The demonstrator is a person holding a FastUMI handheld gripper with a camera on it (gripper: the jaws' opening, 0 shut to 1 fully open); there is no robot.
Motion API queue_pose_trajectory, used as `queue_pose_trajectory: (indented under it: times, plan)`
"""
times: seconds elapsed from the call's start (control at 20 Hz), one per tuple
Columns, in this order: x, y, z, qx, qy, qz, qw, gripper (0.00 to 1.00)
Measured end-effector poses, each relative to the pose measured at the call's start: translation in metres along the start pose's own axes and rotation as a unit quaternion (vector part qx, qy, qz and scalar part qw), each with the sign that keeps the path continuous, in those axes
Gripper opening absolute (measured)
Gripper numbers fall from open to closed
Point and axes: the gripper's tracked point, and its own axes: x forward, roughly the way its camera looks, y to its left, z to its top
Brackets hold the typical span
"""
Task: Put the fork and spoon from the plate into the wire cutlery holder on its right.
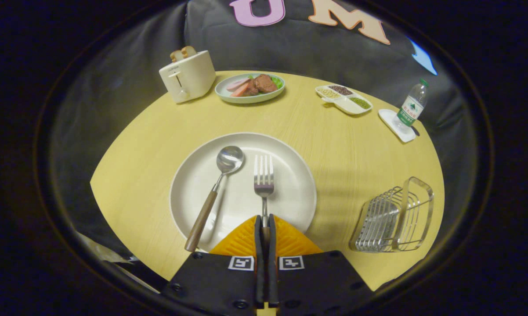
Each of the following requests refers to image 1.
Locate sliced meat with lettuce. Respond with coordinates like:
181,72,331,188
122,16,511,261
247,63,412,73
226,73,284,98

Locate metal wire rack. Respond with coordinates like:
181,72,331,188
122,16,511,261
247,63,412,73
348,176,435,253

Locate pale green plate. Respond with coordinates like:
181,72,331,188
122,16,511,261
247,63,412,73
215,72,286,104

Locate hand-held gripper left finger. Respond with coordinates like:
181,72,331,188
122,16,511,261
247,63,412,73
162,215,265,313

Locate white divided snack dish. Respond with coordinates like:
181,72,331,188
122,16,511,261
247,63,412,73
315,84,373,116

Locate metal fork with wooden handle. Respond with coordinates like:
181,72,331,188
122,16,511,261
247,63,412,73
253,154,275,240

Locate white square coaster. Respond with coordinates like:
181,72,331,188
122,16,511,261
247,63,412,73
378,109,417,144

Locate large white plate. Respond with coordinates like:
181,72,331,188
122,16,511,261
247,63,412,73
170,132,317,252

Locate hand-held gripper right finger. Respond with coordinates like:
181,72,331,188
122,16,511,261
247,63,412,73
268,214,374,313

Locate cream toaster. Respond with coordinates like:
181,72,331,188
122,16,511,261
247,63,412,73
159,50,217,104

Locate clear plastic water bottle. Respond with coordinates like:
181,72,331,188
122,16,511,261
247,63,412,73
393,79,430,134

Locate metal spoon with wooden handle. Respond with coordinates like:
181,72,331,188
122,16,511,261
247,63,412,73
184,146,245,253

